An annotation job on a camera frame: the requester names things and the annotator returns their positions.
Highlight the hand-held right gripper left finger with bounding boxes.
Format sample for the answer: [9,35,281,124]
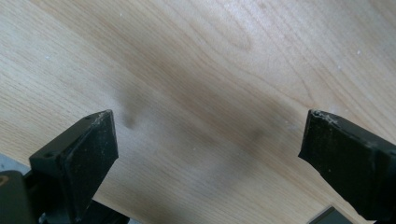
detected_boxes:
[29,109,120,222]

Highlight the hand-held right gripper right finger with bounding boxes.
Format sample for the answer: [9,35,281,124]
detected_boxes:
[298,108,396,222]

